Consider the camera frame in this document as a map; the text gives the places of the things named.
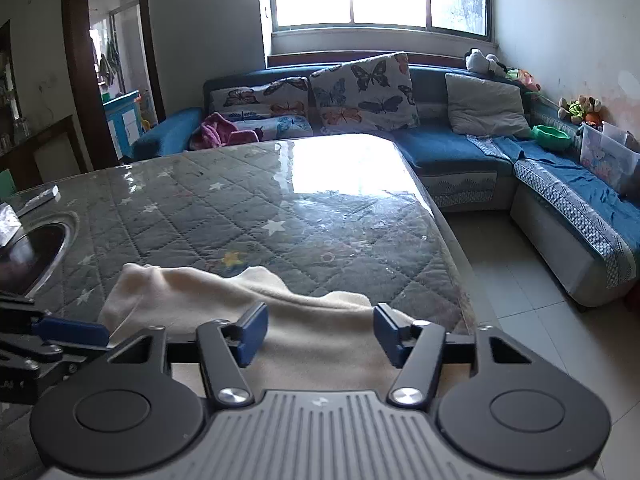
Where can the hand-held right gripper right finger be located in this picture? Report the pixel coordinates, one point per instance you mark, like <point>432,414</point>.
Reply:
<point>387,334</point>

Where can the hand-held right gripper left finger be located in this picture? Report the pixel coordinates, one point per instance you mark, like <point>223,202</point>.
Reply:
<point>252,334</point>

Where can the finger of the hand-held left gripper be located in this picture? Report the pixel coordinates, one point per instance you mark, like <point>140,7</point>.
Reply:
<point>45,357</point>
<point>70,332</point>

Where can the cream sweatshirt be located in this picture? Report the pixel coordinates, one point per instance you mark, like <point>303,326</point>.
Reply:
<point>310,350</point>

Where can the black round induction cooktop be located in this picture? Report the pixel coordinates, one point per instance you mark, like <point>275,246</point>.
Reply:
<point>30,255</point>

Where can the pink white tissue pack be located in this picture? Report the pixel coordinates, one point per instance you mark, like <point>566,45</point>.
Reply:
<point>7,225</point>

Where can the grey star quilted table cover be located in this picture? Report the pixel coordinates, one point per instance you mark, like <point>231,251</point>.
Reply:
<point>200,210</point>

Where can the white remote control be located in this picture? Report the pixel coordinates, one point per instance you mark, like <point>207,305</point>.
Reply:
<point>41,196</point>

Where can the dark wooden sideboard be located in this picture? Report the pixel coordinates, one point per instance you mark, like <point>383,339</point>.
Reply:
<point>45,150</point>

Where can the blue corner sofa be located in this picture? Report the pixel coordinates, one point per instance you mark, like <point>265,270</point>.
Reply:
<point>450,157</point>

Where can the pink cloth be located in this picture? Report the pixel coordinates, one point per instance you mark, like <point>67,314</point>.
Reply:
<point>220,132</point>

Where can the blue cabinet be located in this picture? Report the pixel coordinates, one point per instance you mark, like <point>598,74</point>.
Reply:
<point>122,122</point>

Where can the long butterfly print pillow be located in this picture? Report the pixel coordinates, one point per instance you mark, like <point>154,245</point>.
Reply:
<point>260,100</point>

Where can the square butterfly print pillow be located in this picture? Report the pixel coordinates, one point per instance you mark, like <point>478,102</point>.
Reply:
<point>365,90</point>

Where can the grey pillow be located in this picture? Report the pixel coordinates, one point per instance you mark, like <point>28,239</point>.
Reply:
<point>482,102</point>

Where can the green bowl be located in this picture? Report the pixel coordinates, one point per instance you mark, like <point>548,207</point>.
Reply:
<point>550,137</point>

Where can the hanging cloth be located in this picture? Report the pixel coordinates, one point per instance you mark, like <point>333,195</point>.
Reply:
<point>107,62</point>

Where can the clear plastic storage box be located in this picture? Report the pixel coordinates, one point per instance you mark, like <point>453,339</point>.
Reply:
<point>607,157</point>

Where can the panda plush toy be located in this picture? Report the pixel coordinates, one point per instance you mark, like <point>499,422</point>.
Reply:
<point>480,61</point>

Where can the pink plush toy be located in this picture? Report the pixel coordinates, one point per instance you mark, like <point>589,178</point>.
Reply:
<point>522,79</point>

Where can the brown green plush toy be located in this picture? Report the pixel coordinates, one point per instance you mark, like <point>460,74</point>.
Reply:
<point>580,109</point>

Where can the dark wooden door frame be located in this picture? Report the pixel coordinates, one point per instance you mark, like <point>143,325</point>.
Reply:
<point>80,60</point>

